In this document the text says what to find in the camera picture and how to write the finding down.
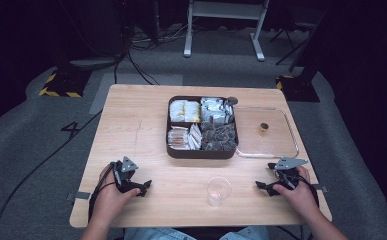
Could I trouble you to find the person's right hand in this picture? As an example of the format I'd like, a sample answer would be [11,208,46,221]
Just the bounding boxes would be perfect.
[272,166,319,222]

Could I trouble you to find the clear lid with knob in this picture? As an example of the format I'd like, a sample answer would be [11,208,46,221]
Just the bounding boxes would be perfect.
[233,106,300,160]

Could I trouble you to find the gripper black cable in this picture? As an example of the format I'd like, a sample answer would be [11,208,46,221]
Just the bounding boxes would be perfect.
[290,174,320,208]
[87,162,119,223]

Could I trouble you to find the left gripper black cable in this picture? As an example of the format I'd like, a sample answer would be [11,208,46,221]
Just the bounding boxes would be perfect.
[87,162,119,223]

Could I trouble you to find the white metal desk frame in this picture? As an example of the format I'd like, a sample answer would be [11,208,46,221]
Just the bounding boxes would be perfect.
[183,0,271,62]

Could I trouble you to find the black tripod stand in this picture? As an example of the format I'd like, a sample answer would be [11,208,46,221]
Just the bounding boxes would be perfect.
[268,23,319,66]

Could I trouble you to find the brown compartment box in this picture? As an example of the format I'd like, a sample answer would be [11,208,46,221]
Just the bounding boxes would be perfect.
[165,95,239,160]

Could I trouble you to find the clear plastic cup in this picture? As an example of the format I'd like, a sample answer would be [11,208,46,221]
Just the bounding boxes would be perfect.
[206,176,233,208]

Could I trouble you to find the pile of white yellow packets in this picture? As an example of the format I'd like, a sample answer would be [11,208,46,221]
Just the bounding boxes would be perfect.
[169,99,202,124]

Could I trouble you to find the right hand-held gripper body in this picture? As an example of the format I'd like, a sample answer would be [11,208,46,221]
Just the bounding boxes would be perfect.
[267,156,310,192]

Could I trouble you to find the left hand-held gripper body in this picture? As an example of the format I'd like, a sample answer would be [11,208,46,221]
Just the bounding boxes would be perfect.
[112,155,143,195]

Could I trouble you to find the person's left hand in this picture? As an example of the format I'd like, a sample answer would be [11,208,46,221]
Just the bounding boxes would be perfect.
[93,163,142,223]

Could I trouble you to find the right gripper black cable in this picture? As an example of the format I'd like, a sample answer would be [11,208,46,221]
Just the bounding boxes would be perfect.
[290,174,320,208]

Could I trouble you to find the grey tape tab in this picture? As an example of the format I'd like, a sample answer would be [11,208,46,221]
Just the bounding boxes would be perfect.
[312,183,329,194]
[66,191,92,202]

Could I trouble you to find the person's blue jeans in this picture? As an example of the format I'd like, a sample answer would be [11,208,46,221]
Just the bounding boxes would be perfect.
[123,225,271,240]

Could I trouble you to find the pile of brown white sachets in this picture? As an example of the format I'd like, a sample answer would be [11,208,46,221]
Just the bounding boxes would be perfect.
[167,123,203,151]

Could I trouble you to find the long black floor cable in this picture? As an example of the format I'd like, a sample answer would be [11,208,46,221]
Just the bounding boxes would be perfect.
[0,109,103,240]

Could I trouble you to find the pile of silver packets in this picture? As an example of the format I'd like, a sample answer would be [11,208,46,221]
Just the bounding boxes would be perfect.
[200,96,235,126]

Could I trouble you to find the yellow black striped stand base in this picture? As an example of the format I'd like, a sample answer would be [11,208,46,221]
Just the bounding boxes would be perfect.
[275,74,321,103]
[38,65,93,99]

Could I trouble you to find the pile of dark grey packets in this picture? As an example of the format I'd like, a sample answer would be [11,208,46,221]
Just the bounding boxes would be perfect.
[200,121,238,152]

